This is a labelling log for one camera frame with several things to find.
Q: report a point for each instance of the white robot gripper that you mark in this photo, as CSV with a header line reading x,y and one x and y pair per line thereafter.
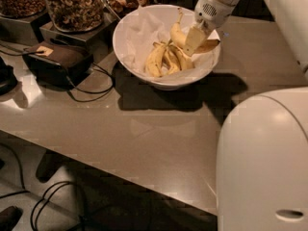
x,y
214,12

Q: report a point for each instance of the single yellow banana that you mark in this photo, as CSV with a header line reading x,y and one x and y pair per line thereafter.
x,y
178,37

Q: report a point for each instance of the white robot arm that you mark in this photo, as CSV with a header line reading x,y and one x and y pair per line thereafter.
x,y
262,157

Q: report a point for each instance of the yellow banana bunch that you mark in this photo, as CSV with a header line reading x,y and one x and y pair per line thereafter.
x,y
166,59

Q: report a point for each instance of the white ceramic bowl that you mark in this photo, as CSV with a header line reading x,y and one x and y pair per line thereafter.
x,y
128,55

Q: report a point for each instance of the white paper bowl liner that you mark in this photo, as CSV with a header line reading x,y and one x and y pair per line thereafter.
x,y
138,29

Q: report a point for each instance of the dark metal jar stand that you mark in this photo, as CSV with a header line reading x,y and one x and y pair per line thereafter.
x,y
97,41
23,30

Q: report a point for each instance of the glass jar of mixed nuts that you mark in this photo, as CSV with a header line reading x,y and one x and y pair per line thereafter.
x,y
75,16

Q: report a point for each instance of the black box device with tag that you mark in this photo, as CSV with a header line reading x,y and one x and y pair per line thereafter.
x,y
59,65

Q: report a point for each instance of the glass jar of brown nuts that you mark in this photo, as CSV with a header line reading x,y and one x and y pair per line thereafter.
x,y
21,8

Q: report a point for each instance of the black round object left edge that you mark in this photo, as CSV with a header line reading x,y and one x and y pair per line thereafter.
x,y
8,80

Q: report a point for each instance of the dark shoe on floor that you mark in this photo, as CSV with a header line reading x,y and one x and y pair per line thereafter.
x,y
9,218

